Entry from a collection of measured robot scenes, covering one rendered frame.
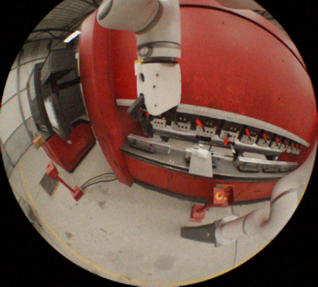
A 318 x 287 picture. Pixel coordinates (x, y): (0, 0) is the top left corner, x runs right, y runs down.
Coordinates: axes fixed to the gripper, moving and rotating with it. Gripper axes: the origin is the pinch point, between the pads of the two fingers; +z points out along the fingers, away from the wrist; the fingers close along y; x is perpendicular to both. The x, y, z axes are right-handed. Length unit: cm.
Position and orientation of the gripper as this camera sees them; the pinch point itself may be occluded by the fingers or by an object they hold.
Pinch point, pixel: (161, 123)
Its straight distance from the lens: 25.0
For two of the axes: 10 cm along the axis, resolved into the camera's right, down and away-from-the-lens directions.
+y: 6.9, -4.6, 5.6
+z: 0.3, 7.9, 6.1
